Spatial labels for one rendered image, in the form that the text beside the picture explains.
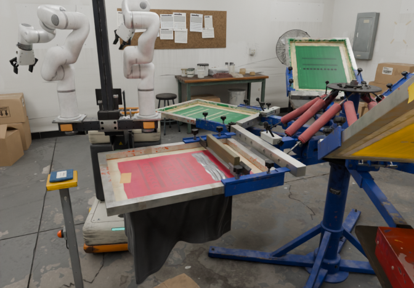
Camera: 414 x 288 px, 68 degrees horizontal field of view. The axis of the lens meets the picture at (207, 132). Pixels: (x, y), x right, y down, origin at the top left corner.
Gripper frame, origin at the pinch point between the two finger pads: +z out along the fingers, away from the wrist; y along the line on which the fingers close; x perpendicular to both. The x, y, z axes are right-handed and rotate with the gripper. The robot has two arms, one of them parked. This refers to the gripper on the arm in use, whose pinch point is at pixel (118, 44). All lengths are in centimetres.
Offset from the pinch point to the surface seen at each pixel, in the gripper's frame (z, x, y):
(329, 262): 25, -25, -201
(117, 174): 26, 60, -69
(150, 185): 14, 65, -85
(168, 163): 14, 40, -81
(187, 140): 9, 15, -78
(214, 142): -6, 26, -91
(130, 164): 26, 48, -67
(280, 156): -26, 31, -121
